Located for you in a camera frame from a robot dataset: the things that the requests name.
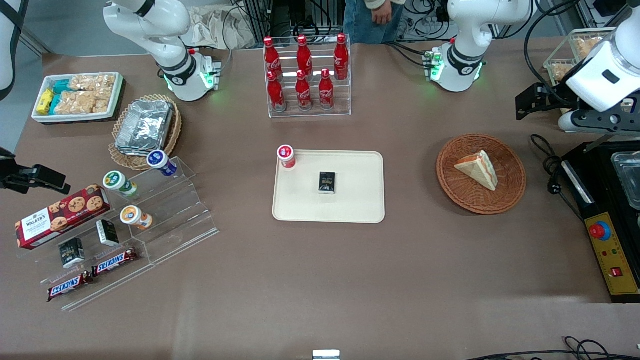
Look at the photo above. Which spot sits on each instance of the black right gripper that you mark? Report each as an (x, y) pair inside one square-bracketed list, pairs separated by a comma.
[(11, 176)]

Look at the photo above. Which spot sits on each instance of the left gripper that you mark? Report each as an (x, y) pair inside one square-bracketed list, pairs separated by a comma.
[(558, 96)]

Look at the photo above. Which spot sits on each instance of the triangular sandwich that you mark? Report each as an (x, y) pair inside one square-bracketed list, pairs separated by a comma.
[(480, 170)]

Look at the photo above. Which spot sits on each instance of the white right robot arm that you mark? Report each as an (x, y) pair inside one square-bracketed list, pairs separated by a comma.
[(170, 50)]

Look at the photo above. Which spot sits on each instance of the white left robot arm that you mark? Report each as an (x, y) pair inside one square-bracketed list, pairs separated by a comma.
[(470, 30)]

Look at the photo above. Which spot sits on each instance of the white rectangular snack tray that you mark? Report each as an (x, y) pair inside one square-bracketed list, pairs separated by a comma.
[(75, 119)]

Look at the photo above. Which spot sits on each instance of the light oval wicker basket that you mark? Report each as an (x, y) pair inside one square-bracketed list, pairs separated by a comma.
[(122, 161)]

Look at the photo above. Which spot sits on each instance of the aluminium foil tray stack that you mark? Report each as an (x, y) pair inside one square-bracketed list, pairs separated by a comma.
[(145, 127)]

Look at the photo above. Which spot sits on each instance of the brown round wicker basket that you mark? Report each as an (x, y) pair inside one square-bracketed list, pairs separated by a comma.
[(460, 195)]

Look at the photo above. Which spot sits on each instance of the cream plastic tray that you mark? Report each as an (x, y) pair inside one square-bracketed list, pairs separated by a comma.
[(355, 200)]

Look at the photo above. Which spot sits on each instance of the person's left hand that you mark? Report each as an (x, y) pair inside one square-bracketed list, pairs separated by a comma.
[(382, 14)]

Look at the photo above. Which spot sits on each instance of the bagged cracker snack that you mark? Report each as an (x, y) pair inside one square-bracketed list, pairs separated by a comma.
[(586, 47), (561, 72)]

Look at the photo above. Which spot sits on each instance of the red tartan cookie box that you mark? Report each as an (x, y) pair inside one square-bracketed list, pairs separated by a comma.
[(60, 217)]

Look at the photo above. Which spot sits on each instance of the green lid gum bottle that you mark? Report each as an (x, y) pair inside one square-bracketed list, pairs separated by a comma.
[(116, 181)]

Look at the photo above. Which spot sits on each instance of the grey metal rod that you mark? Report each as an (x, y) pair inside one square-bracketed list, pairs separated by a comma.
[(597, 145)]

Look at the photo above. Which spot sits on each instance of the small black packet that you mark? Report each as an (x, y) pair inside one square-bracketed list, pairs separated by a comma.
[(327, 182), (72, 252), (107, 233)]

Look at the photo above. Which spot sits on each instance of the teal snack packet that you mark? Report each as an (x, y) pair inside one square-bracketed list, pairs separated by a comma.
[(62, 86), (55, 104)]

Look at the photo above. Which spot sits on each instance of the yellow snack packet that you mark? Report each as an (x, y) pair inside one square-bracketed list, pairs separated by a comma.
[(45, 101)]

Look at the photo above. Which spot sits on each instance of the clear bag of rice crackers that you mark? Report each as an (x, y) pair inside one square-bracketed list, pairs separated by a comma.
[(92, 82), (80, 102)]

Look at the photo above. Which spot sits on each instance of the orange lid gum bottle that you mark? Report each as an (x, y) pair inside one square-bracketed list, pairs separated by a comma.
[(132, 216)]

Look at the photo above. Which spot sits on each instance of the Snickers chocolate bar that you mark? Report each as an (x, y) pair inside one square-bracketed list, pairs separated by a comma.
[(70, 286), (115, 262)]

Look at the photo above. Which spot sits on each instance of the blue lid gum bottle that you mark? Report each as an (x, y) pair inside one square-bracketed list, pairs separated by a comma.
[(159, 161)]

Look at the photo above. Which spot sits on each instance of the black machine with yellow panel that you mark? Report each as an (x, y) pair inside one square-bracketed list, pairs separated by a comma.
[(600, 200)]

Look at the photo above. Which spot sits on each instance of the clear plastic container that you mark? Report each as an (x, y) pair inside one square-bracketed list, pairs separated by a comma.
[(629, 180)]

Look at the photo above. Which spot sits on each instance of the clear acrylic step display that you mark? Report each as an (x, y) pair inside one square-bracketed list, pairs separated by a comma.
[(175, 215)]

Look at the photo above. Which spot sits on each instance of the person in blue jeans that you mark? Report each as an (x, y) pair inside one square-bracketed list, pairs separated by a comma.
[(360, 22)]

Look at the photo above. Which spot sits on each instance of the red cola bottle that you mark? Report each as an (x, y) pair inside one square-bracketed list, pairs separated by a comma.
[(341, 60), (303, 92), (326, 92), (304, 57), (272, 57), (275, 95)]

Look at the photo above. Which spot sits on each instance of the red lid gum bottle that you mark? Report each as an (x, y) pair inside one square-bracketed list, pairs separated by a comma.
[(286, 155)]

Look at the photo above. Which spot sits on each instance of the clear acrylic bottle rack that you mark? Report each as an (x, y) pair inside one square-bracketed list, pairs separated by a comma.
[(287, 114)]

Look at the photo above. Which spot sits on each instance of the black metal equipment rack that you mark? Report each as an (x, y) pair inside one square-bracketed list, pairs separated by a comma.
[(290, 15)]

